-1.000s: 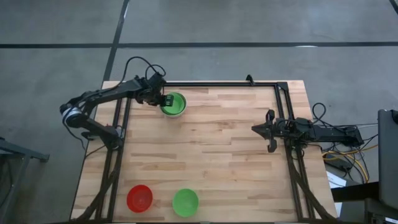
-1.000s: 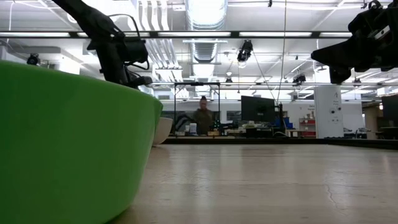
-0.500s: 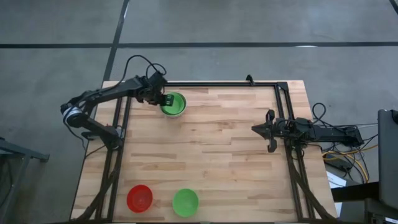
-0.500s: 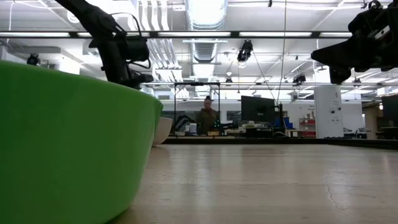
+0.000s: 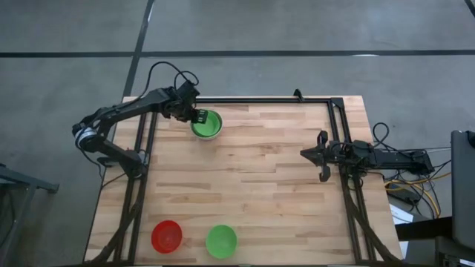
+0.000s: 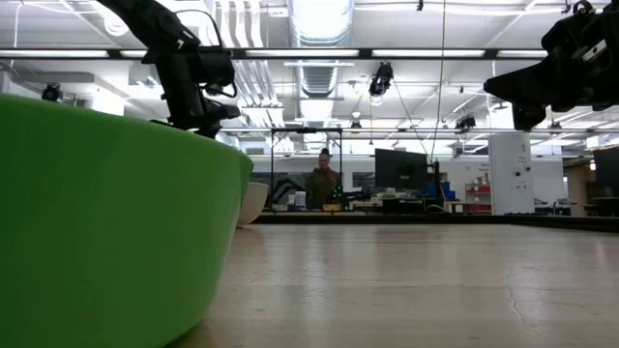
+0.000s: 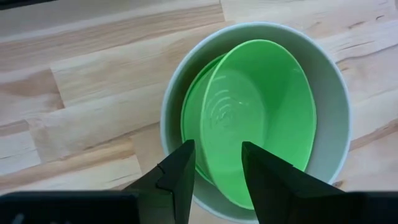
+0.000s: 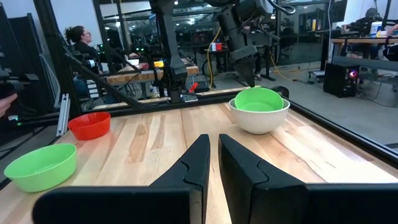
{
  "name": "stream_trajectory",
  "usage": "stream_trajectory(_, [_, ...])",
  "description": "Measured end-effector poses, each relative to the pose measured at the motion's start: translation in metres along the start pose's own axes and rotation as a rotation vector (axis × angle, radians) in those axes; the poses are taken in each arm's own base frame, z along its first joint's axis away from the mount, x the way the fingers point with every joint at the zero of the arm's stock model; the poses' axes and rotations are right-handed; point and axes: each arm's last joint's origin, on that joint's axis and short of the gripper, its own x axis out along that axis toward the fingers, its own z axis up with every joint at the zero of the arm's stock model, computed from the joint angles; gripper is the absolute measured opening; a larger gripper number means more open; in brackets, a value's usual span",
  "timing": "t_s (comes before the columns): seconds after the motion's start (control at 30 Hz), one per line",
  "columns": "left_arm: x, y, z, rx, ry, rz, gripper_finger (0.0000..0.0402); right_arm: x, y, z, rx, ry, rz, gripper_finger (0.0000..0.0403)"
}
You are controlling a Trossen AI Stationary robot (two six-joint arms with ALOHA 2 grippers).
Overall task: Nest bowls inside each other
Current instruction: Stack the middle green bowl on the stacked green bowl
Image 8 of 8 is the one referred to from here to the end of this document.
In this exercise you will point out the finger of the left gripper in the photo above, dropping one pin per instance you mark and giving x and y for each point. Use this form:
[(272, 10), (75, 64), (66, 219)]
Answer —
[(247, 70)]

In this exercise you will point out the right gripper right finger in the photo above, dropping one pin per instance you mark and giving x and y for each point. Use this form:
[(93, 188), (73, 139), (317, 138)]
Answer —
[(248, 193)]

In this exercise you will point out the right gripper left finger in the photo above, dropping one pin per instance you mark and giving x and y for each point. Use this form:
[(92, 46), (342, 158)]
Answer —
[(186, 193)]

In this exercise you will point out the green plastic bowl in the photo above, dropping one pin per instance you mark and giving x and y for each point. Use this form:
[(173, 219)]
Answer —
[(43, 171), (258, 99)]

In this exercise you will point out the red plastic bowl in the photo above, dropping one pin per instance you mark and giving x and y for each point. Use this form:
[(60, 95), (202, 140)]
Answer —
[(90, 126)]

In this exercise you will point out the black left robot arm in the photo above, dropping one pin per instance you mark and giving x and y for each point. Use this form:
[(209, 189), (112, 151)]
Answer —
[(168, 37)]

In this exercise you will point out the white ribbed bowl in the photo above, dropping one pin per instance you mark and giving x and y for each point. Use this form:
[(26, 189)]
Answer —
[(259, 121)]

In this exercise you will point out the black computer tower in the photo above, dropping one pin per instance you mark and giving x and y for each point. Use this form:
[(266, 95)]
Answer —
[(340, 79)]

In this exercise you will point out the wooden workbench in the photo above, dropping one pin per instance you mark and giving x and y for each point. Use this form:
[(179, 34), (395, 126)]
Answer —
[(140, 74)]

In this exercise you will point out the wooden desk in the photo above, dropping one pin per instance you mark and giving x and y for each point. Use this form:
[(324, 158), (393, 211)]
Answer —
[(357, 40)]

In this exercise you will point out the silver aluminium extrusion bar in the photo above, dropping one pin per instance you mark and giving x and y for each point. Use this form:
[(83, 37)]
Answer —
[(63, 115)]

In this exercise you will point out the seated person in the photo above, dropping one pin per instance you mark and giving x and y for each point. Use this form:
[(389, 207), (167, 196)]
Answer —
[(82, 46)]

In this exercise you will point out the person's hand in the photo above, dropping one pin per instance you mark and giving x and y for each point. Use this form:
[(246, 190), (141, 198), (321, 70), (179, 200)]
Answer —
[(6, 104)]

